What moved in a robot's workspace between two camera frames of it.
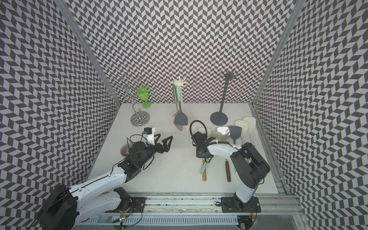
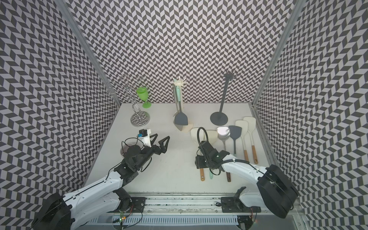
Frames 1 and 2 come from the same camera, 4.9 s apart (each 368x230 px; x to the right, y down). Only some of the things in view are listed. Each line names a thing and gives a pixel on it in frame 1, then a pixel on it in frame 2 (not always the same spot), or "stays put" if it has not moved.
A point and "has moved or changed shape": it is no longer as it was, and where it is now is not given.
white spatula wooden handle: (251, 126) stays put
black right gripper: (199, 155) → (199, 162)
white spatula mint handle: (207, 160) has moved or changed shape
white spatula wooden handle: (244, 124) stays put
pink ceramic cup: (124, 150) stays put
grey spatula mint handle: (235, 132) stays put
